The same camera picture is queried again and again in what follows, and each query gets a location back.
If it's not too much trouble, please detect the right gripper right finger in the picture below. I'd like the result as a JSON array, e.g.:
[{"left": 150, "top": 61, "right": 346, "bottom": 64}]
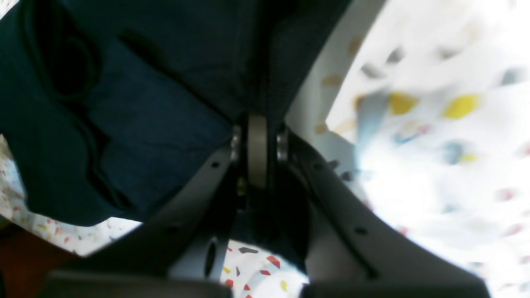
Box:
[{"left": 276, "top": 130, "right": 490, "bottom": 298}]

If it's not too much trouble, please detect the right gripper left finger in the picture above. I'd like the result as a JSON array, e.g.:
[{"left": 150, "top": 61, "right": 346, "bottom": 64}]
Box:
[{"left": 39, "top": 115, "right": 267, "bottom": 298}]

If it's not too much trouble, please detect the terrazzo pattern tablecloth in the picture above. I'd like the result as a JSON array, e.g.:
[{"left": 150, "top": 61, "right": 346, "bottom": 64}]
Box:
[{"left": 1, "top": 0, "right": 529, "bottom": 298}]

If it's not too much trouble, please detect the black t-shirt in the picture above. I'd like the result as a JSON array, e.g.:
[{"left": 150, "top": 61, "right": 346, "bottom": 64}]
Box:
[{"left": 0, "top": 0, "right": 352, "bottom": 274}]

